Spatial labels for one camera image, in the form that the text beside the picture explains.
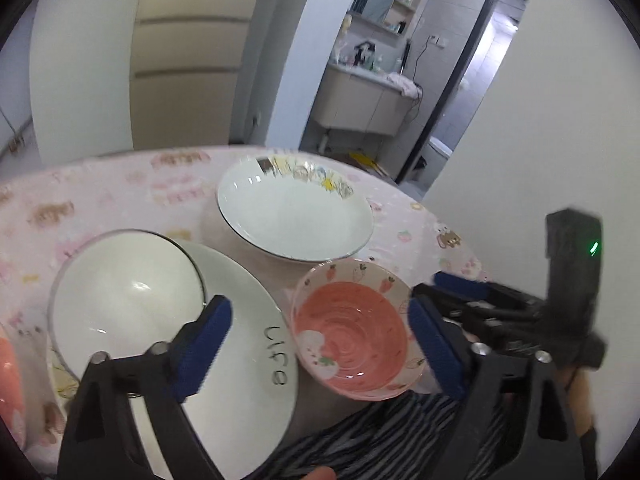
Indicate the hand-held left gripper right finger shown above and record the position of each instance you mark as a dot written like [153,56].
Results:
[440,350]

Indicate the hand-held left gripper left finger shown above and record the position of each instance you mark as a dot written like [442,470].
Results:
[205,345]

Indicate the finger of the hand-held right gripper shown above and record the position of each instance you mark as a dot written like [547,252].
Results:
[465,282]
[500,322]

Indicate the large white plate with lettering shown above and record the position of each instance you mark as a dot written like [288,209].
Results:
[245,370]

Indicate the white ribbed bowl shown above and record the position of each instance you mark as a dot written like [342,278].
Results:
[125,300]

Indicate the pink strawberry print bowl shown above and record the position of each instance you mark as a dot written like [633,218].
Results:
[350,330]

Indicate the white plate with cartoon rim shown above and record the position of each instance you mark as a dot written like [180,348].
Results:
[295,220]

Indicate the person's right hand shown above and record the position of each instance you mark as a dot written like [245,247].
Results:
[580,400]

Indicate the person's left hand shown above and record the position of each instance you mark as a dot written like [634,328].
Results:
[320,475]

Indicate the person's grey striped clothing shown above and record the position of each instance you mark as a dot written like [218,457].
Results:
[380,435]

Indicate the white toilet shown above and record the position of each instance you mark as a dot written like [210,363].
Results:
[440,152]

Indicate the pink cartoon tablecloth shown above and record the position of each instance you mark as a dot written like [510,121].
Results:
[125,185]

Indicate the beige vanity cabinet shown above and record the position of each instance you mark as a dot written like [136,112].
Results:
[360,105]

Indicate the pink towel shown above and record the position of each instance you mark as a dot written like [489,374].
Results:
[402,85]

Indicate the black slim hanging device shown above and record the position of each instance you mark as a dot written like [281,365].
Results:
[406,57]

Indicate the green bottle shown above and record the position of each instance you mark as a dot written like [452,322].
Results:
[375,62]

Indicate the black faucet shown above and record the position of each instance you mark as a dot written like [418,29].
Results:
[364,54]

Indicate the mop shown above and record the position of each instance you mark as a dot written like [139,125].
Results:
[16,142]

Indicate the gold fridge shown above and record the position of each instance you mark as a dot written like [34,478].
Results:
[190,60]

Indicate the dark door frame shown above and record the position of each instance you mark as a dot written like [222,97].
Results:
[440,110]

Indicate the low wall socket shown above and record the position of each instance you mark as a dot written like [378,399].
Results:
[257,121]

